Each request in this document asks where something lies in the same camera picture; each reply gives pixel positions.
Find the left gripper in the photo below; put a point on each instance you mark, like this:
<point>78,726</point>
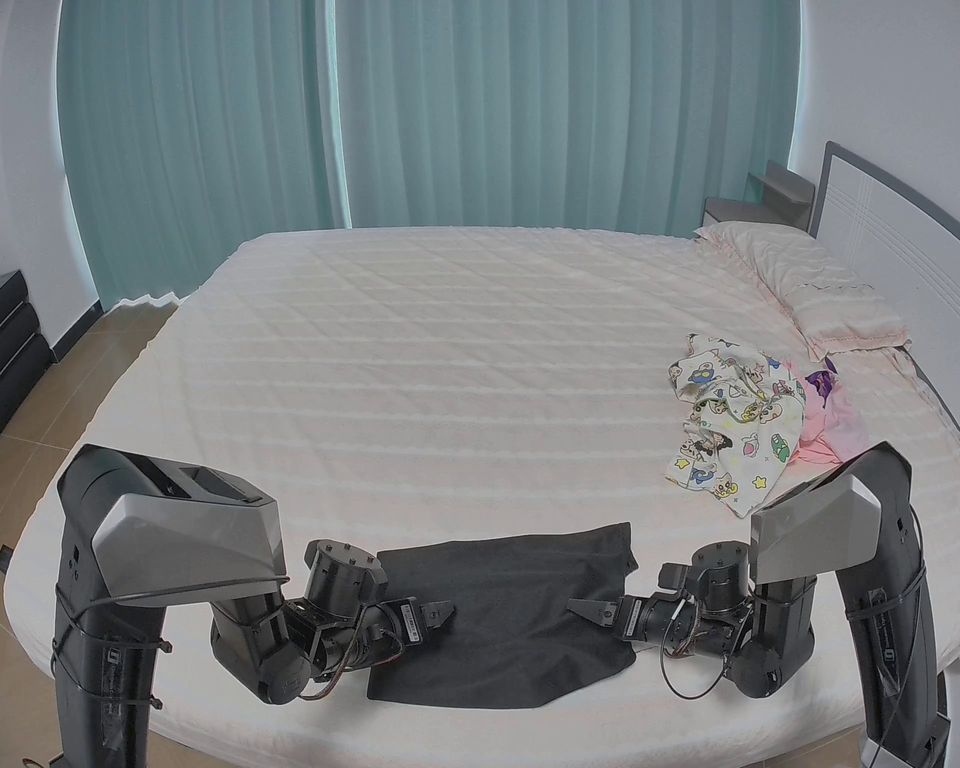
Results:
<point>397,622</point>

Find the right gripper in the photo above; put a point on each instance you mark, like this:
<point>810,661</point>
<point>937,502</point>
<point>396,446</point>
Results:
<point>645,619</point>

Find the black T-shirt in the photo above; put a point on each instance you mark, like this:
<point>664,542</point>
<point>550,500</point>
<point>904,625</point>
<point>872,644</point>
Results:
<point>510,600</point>

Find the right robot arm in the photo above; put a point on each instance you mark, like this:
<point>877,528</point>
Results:
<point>825,525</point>

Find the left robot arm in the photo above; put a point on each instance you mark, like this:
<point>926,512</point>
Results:
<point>187,525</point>

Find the bed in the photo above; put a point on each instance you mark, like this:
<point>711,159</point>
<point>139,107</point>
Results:
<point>450,360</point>

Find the white printed pyjama top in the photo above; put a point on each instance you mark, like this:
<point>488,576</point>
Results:
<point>750,450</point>

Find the pink garment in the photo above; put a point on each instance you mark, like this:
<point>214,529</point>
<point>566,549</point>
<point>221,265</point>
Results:
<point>840,427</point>

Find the purple garment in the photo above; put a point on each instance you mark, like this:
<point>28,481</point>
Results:
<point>821,386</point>

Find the grey bedside table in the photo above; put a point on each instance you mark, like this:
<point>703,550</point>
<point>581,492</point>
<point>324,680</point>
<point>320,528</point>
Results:
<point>757,206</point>

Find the black chest of drawers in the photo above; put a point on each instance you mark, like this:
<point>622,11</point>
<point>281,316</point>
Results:
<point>19,345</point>

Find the blue-green curtain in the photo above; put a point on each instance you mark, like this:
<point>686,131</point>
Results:
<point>562,112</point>
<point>202,150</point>

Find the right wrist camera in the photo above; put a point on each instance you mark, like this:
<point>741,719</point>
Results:
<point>673,576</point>

